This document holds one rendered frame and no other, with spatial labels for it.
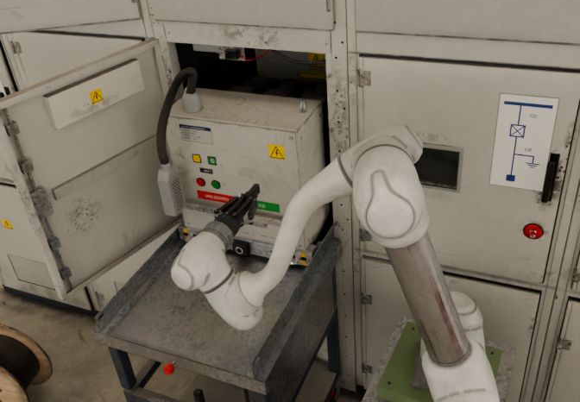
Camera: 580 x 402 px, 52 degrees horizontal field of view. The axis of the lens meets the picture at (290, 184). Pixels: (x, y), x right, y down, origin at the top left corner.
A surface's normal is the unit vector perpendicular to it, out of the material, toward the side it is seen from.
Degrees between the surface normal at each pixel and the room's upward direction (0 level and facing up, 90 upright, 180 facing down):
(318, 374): 0
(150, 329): 0
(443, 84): 90
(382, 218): 81
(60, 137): 90
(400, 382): 5
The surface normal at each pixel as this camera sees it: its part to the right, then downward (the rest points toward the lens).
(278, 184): -0.39, 0.52
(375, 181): -0.44, -0.63
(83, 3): 0.11, 0.53
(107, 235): 0.78, 0.29
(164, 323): -0.07, -0.84
